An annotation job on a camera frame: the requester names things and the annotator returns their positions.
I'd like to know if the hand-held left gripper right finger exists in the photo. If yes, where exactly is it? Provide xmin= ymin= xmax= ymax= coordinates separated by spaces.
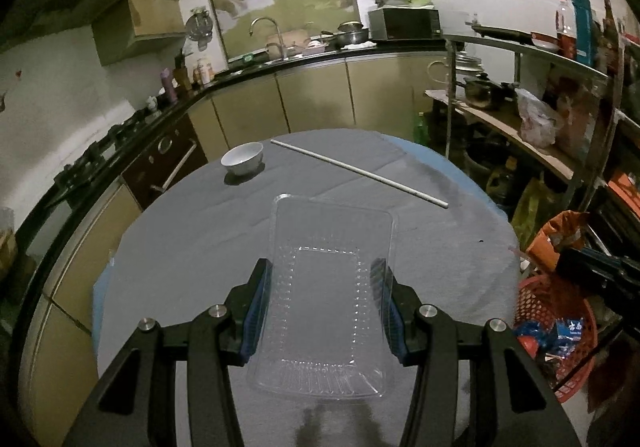
xmin=369 ymin=257 xmax=583 ymax=447

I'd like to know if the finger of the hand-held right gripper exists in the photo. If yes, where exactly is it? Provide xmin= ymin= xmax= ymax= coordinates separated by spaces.
xmin=556 ymin=247 xmax=623 ymax=290

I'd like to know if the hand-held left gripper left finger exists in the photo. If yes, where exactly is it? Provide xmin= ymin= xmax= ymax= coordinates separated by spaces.
xmin=62 ymin=257 xmax=273 ymax=447

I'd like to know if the clear plastic container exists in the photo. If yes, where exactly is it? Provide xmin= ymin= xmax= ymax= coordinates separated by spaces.
xmin=247 ymin=194 xmax=398 ymax=400

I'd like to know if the red mesh basket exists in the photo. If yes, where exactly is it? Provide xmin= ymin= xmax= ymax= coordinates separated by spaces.
xmin=512 ymin=274 xmax=598 ymax=403

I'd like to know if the orange bag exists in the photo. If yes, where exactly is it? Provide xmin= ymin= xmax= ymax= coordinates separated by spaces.
xmin=527 ymin=210 xmax=593 ymax=273

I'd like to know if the yellow-green bag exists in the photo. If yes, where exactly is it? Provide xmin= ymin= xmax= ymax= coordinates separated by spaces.
xmin=510 ymin=174 xmax=551 ymax=248

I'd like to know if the thin white rod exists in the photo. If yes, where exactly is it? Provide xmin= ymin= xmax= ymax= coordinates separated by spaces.
xmin=270 ymin=139 xmax=449 ymax=209

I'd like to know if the large printed bag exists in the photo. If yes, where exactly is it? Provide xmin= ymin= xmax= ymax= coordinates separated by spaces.
xmin=545 ymin=72 xmax=601 ymax=163

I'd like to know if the blue table cover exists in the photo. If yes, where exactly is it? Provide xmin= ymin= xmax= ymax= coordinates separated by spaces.
xmin=385 ymin=134 xmax=508 ymax=223

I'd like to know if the white plastic bag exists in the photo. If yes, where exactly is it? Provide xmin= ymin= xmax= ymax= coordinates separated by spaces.
xmin=515 ymin=88 xmax=563 ymax=147

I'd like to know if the white bowl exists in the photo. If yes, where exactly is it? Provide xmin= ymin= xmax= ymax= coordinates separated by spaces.
xmin=221 ymin=142 xmax=264 ymax=177

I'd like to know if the built-in oven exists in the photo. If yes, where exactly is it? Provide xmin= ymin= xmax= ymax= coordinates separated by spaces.
xmin=121 ymin=113 xmax=208 ymax=210

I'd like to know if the small steel pot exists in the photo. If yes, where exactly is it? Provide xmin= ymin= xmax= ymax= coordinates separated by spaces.
xmin=456 ymin=73 xmax=503 ymax=109

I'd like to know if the metal shelf rack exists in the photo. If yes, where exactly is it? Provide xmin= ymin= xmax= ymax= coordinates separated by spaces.
xmin=425 ymin=24 xmax=640 ymax=248

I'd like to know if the kitchen counter with cabinets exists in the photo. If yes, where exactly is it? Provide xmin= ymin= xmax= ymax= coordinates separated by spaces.
xmin=0 ymin=44 xmax=451 ymax=447

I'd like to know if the small white dish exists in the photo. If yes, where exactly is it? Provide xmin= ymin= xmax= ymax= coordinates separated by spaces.
xmin=531 ymin=32 xmax=561 ymax=52

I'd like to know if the gas stove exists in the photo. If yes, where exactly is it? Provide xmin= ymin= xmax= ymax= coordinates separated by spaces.
xmin=55 ymin=112 xmax=151 ymax=188

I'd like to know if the teal box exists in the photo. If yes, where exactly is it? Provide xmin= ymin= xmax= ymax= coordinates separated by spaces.
xmin=570 ymin=0 xmax=594 ymax=65

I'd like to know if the pink bottle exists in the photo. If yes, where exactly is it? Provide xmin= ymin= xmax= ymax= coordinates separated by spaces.
xmin=160 ymin=68 xmax=179 ymax=103

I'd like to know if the red-capped bottle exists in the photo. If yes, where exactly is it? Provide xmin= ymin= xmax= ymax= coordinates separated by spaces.
xmin=555 ymin=0 xmax=575 ymax=45

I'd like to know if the dark bottle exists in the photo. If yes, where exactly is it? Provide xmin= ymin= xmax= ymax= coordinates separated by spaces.
xmin=174 ymin=54 xmax=191 ymax=90

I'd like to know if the black flat pan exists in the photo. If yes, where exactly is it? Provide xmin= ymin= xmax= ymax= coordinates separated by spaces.
xmin=470 ymin=24 xmax=531 ymax=41

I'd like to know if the kitchen faucet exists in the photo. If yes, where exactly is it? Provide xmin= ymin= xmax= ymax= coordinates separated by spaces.
xmin=250 ymin=17 xmax=286 ymax=60

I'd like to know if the microwave oven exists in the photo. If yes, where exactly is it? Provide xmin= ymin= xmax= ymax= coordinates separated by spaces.
xmin=368 ymin=7 xmax=442 ymax=42

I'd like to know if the hanging metal strainer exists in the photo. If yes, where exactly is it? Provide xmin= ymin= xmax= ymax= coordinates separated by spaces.
xmin=185 ymin=10 xmax=213 ymax=50

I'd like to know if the steel pot with handle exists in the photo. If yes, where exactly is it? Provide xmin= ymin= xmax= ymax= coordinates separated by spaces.
xmin=320 ymin=20 xmax=370 ymax=48

